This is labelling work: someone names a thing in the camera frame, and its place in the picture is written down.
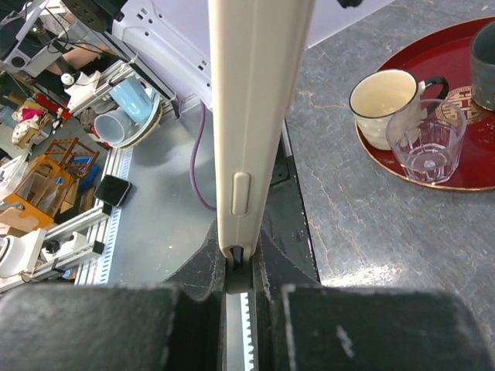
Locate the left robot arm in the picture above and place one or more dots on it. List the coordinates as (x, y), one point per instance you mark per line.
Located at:
(172, 37)

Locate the clear drinking glass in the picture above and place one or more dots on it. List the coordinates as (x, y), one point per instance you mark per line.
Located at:
(430, 152)

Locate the cream cup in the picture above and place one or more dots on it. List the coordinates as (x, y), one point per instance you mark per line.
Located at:
(388, 101)

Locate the dark green glass cup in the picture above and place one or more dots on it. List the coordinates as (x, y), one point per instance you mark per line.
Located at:
(482, 67)

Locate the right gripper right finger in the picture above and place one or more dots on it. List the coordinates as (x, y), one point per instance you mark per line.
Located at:
(303, 325)

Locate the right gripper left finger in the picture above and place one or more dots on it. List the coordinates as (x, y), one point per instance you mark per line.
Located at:
(177, 324)

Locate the light blue mug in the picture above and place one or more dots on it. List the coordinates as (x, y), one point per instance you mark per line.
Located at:
(131, 96)

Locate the translucent plastic measuring cup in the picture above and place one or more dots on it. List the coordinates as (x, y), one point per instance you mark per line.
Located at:
(112, 126)

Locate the wooden rack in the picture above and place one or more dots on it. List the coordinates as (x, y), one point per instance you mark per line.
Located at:
(35, 191)

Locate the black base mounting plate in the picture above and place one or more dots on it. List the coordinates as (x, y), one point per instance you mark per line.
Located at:
(285, 217)

